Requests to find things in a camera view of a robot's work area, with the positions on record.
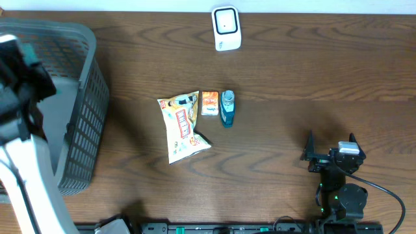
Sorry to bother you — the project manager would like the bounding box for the white barcode scanner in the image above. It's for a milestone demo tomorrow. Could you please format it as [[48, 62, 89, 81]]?
[[211, 6, 242, 51]]

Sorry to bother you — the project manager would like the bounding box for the yellow snack bag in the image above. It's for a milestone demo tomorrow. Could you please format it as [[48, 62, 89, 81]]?
[[157, 91, 211, 164]]

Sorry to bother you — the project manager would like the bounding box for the dark grey plastic basket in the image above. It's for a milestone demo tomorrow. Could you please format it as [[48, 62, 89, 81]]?
[[1, 18, 109, 196]]

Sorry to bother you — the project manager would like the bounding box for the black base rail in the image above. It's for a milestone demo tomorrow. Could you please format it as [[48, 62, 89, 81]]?
[[133, 222, 384, 234]]

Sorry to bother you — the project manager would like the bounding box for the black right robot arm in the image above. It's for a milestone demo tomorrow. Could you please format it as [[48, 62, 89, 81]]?
[[301, 133, 368, 222]]

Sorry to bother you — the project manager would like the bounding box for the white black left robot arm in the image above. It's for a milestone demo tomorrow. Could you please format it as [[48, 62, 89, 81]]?
[[1, 34, 78, 233]]

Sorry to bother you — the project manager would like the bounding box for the blue mouthwash bottle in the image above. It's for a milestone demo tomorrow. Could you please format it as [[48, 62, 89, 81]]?
[[220, 90, 235, 127]]

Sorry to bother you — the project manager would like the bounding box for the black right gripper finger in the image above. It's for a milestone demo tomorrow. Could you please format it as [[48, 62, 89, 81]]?
[[300, 131, 315, 161], [349, 133, 363, 153]]

